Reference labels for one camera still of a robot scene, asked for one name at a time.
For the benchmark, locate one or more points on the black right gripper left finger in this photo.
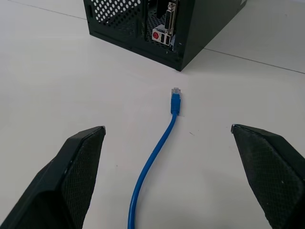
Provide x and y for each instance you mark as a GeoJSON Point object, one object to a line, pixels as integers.
{"type": "Point", "coordinates": [59, 186]}

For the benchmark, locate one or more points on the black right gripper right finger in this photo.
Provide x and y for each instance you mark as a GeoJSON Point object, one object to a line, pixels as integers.
{"type": "Point", "coordinates": [269, 171]}

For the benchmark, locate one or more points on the silver port panel with connectors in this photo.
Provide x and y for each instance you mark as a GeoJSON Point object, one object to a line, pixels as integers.
{"type": "Point", "coordinates": [165, 29]}

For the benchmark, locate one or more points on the black computer case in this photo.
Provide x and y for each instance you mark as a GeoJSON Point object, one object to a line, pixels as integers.
{"type": "Point", "coordinates": [200, 28]}

